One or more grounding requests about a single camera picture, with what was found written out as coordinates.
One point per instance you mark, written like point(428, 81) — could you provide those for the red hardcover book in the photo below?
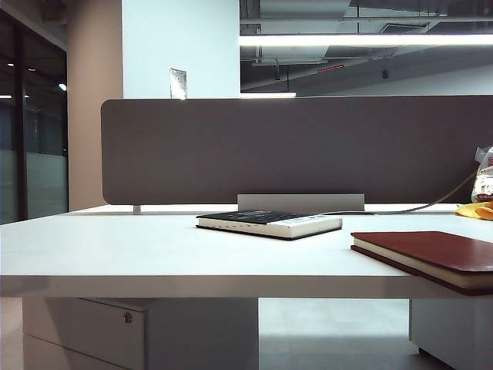
point(423, 246)

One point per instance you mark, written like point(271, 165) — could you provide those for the black hardcover book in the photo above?
point(246, 218)

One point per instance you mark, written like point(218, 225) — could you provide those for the grey desk divider panel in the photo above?
point(269, 154)

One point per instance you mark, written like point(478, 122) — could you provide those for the short ceiling light strip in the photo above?
point(267, 94)

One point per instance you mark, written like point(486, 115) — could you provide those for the red ceiling sign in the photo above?
point(330, 69)

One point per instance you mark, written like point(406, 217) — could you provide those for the small ceiling sensor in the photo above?
point(384, 73)

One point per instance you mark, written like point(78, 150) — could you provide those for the long ceiling light strip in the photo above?
point(366, 40)

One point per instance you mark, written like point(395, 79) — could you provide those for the dark glass partition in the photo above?
point(42, 154)

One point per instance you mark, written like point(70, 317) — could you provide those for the white drawer cabinet with lock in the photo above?
point(96, 335)

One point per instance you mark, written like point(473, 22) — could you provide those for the ceiling air vent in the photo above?
point(402, 27)

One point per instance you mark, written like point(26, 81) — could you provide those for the yellow cloth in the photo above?
point(477, 211)

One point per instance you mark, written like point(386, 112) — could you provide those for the clear plastic snack bag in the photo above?
point(486, 185)

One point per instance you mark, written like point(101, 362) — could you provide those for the white cabinet on castors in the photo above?
point(454, 327)

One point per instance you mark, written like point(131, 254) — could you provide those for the grey divider bracket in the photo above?
point(137, 209)

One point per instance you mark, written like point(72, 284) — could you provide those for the silver wall plate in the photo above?
point(178, 83)

